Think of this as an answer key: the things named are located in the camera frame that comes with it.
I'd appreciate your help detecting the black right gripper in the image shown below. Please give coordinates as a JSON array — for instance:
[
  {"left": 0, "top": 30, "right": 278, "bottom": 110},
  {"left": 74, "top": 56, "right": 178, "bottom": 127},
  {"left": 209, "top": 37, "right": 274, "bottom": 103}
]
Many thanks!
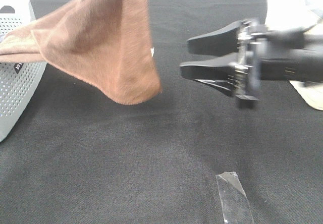
[{"left": 180, "top": 18, "right": 265, "bottom": 108}]

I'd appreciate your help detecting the brown microfibre towel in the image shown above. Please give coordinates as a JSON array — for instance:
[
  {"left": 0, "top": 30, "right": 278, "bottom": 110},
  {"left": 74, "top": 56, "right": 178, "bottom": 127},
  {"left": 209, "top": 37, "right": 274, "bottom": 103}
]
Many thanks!
[{"left": 1, "top": 0, "right": 162, "bottom": 105}]

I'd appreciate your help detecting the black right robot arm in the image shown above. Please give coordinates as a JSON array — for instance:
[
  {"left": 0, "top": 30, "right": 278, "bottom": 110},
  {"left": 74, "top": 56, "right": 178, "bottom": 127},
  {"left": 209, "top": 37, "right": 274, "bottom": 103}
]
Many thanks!
[{"left": 180, "top": 18, "right": 322, "bottom": 109}]

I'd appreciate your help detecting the white towel label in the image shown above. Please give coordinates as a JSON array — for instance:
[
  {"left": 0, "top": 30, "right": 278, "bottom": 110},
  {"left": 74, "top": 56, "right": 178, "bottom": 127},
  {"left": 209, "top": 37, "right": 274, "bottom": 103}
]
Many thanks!
[{"left": 150, "top": 47, "right": 155, "bottom": 57}]

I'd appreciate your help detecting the white woven storage bin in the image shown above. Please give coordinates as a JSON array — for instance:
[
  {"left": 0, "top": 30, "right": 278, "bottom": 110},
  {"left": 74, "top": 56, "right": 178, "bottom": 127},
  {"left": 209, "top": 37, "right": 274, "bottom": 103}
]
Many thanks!
[{"left": 264, "top": 0, "right": 323, "bottom": 111}]

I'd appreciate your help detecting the clear tape strip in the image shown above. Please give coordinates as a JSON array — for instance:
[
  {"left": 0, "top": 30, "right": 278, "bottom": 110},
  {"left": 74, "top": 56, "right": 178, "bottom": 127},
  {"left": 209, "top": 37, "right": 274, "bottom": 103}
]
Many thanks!
[{"left": 216, "top": 172, "right": 254, "bottom": 224}]

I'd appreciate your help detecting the black table cloth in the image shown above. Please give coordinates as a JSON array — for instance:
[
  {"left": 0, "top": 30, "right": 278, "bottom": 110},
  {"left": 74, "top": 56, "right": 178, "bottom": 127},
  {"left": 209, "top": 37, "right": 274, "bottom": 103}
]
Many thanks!
[{"left": 1, "top": 0, "right": 322, "bottom": 223}]

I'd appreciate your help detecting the grey perforated laundry basket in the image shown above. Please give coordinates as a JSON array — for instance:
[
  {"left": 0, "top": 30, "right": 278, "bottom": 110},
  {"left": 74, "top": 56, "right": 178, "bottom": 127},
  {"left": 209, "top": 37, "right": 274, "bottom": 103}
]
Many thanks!
[{"left": 1, "top": 0, "right": 46, "bottom": 141}]

